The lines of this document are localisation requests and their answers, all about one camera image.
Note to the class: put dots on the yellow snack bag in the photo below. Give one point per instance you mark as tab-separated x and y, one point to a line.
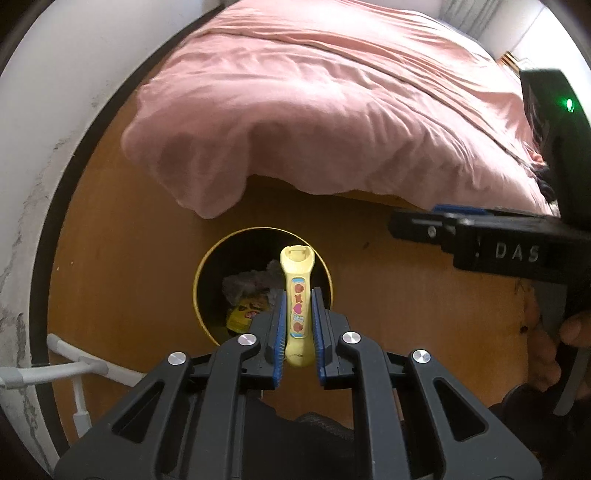
240	317

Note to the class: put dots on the yellow plastic toy tube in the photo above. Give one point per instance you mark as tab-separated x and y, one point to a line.
297	262

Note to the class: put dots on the grey crumpled sock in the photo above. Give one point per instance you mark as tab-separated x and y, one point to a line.
254	284

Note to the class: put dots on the yellow round trash bin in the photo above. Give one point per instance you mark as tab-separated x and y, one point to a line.
241	251

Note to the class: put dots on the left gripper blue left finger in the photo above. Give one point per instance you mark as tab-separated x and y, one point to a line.
277	340

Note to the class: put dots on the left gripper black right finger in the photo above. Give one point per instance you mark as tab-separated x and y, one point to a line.
328	327

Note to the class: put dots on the person's right hand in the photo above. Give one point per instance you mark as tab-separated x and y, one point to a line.
543	369

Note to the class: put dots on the pink bed duvet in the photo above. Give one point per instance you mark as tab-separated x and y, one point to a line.
334	97

